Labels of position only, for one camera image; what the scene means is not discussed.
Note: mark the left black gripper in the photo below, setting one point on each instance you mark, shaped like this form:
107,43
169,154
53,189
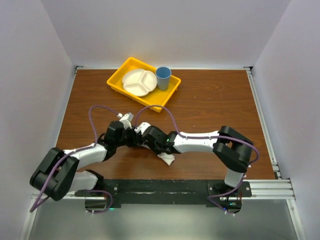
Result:
136,138

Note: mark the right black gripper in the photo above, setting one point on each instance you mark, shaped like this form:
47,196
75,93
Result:
149,144

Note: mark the white cloth napkin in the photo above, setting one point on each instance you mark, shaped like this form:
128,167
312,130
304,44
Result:
167,158

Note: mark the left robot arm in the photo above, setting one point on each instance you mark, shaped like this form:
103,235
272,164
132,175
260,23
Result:
58,170

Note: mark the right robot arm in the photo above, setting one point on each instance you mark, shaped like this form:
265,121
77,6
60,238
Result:
232,148

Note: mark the yellow plastic tray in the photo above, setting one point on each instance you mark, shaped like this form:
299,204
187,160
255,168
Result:
155,98

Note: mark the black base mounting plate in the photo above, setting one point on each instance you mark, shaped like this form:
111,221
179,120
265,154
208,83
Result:
208,192

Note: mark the white divided plate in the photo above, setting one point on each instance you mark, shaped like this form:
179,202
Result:
139,82

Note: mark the blue plastic cup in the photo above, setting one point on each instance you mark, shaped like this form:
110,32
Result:
163,76

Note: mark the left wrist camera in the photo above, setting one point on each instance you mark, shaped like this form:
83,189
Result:
126,119

